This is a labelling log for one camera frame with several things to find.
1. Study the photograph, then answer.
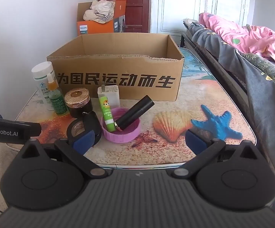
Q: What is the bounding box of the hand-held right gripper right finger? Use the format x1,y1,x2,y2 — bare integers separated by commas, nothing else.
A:
173,129,259,178

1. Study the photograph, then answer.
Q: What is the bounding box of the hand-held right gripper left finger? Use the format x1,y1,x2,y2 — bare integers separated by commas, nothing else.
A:
16,131,108,178

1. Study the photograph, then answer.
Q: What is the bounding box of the black tape roll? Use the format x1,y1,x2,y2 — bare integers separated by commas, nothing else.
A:
66,117,102,147

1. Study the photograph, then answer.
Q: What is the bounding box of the black key fob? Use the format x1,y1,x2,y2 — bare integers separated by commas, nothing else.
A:
82,111,102,136

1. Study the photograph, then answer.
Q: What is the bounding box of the green lip balm tube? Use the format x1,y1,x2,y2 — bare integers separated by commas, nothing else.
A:
99,95,116,132

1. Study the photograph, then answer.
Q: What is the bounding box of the pink plastic lid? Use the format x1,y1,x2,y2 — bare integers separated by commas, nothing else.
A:
101,108,141,143

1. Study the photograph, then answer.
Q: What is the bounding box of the black jar gold lid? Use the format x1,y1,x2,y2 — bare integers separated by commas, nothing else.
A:
64,87,91,119

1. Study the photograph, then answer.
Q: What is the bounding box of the green dropper bottle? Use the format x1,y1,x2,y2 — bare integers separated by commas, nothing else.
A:
47,73,68,116

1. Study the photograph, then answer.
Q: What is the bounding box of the white charger plug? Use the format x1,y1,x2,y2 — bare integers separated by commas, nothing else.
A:
98,81,120,108

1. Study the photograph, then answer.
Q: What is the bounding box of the black lipstick tube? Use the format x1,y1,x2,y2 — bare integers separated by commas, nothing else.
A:
114,95,155,131

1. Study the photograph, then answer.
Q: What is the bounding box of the white pill bottle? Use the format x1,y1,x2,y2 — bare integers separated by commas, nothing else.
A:
31,61,57,111

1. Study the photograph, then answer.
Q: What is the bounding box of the brown cardboard box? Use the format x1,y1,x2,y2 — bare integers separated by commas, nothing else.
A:
46,33,185,101

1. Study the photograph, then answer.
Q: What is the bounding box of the grey printed quilt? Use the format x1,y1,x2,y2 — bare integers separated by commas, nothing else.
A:
183,18,275,219

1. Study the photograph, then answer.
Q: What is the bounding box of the orange appliance box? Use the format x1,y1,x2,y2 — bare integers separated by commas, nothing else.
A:
77,0,127,36

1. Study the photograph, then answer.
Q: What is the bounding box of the pink printed blanket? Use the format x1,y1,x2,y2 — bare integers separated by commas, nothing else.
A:
198,12,275,74

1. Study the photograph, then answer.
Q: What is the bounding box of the beige sun hat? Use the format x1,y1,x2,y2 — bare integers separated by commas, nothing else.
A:
83,0,116,24

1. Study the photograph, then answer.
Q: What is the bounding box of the white panelled door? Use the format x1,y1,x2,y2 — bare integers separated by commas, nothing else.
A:
151,0,255,35

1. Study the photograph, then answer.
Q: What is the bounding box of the dark red wooden door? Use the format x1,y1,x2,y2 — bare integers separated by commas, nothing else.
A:
93,0,152,33

